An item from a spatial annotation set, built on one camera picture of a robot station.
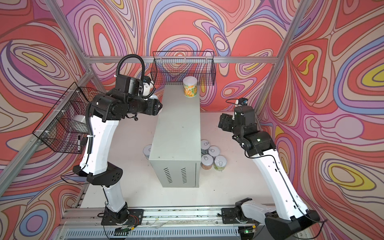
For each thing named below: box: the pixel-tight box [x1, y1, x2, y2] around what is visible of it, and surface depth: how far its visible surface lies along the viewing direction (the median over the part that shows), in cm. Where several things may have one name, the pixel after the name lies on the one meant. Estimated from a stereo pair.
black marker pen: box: [77, 135, 81, 152], surface depth 73 cm
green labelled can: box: [213, 155, 227, 172], surface depth 90 cm
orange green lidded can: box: [183, 76, 198, 98], surface depth 78 cm
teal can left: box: [143, 144, 152, 160], surface depth 93 cm
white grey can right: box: [208, 145, 220, 158], surface depth 93 cm
